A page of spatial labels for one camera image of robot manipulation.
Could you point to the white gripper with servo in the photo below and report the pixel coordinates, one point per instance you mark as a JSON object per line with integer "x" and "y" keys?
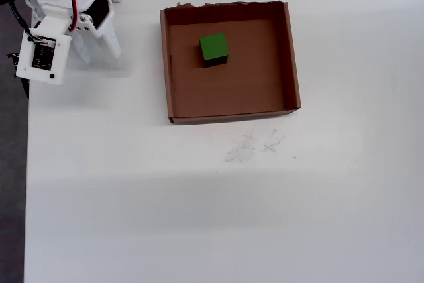
{"x": 105, "y": 28}

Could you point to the green wooden cube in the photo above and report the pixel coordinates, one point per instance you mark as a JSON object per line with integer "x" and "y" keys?
{"x": 214, "y": 46}

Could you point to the brown cardboard box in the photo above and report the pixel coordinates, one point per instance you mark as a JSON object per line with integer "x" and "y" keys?
{"x": 232, "y": 90}

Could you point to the white square camera mount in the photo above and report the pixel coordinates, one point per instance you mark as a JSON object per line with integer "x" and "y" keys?
{"x": 42, "y": 57}

